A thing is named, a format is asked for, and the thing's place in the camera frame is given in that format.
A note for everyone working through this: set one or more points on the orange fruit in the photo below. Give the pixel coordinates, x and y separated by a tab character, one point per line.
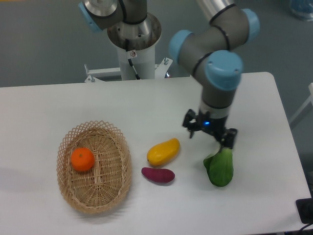
82	159

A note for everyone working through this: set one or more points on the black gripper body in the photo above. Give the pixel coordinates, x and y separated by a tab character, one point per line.
212	126

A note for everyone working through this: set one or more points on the yellow mango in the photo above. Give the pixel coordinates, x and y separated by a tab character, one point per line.
164	152

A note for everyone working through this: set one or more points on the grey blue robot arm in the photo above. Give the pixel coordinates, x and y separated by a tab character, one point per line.
208	57

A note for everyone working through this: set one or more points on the black device at edge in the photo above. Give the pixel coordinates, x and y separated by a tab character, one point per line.
305	210

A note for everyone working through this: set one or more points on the blue object top right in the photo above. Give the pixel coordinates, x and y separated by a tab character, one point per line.
302	9

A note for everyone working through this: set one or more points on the woven wicker basket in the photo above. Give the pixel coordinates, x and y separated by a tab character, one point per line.
107	183

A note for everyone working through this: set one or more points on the green bok choy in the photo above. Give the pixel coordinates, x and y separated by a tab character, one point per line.
219	167

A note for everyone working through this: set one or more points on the purple sweet potato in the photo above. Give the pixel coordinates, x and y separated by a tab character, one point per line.
158	175

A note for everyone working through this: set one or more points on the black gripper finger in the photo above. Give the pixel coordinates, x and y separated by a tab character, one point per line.
229	138
190	122

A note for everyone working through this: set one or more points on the white frame at right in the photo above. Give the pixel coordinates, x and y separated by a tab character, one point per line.
303	110

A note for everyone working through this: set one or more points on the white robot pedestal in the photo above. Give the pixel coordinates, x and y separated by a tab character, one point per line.
135	45

